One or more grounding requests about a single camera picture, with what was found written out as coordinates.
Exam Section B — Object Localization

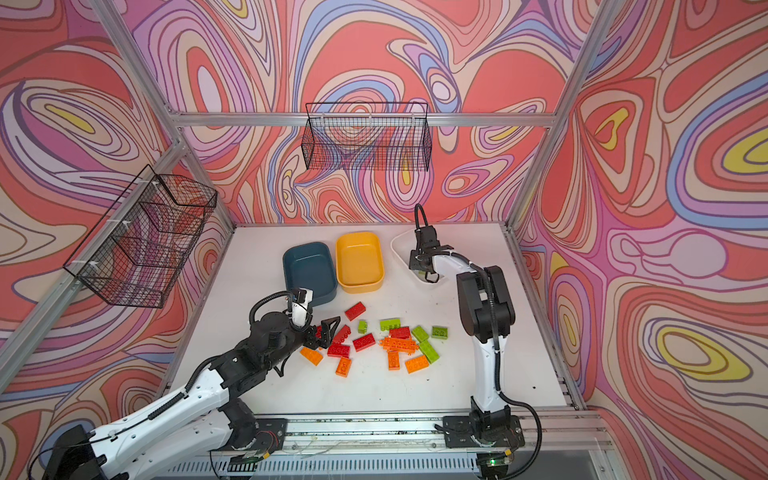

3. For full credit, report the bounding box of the red lego brick bottom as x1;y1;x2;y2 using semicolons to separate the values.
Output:
327;343;351;359

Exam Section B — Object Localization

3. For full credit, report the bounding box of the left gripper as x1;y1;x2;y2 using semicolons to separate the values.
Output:
260;307;341;374

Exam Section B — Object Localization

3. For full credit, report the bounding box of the black wire basket back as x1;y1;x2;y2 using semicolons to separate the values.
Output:
301;101;433;172

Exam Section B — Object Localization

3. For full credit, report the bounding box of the red lego brick upright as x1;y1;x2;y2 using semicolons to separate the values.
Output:
332;325;351;344

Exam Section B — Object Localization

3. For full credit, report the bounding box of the red lego brick centre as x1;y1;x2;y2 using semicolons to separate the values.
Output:
353;333;376;352

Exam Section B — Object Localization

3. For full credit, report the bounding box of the long green lego brick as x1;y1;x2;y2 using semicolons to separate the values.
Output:
419;340;440;364

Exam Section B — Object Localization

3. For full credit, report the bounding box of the black wire basket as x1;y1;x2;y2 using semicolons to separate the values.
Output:
301;101;433;172
63;165;218;309

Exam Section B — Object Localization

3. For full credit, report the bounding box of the dark teal plastic bin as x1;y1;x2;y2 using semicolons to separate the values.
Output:
282;242;338;307

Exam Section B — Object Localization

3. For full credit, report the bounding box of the red lego brick right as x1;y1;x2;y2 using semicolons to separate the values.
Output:
389;327;411;340

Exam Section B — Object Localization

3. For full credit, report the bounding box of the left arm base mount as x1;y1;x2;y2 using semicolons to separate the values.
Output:
217;418;288;454

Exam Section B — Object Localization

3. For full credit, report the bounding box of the white plastic bin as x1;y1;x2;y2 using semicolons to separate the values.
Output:
390;230;463;290

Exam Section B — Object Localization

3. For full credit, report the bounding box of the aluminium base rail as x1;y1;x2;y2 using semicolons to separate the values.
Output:
151;411;628;479

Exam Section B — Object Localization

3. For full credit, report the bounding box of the orange lego brick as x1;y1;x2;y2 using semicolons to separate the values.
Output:
387;351;400;371
335;357;352;378
405;355;430;374
300;347;324;366

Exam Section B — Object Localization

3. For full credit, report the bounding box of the orange lego chassis plate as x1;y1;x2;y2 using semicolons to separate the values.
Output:
379;337;420;355

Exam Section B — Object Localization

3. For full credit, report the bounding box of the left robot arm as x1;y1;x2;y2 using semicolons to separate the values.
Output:
42;288;341;479

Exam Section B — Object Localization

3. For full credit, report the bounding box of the yellow plastic bin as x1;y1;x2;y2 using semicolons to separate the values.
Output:
336;231;385;294

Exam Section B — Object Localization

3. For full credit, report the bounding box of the orange lego brick bottom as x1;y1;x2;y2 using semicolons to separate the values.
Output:
335;357;352;378

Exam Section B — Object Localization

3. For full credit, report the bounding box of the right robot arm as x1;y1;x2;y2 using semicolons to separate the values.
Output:
408;224;525;450

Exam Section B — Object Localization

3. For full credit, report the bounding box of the green lego brick top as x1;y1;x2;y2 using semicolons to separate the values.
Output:
379;318;401;331

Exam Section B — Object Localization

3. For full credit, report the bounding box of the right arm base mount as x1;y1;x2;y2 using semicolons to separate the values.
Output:
434;414;526;451

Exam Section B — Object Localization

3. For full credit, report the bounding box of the red lego brick far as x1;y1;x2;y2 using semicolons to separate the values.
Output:
344;302;366;321

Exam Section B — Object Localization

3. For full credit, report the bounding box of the black wire basket left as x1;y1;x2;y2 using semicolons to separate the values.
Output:
63;165;218;309

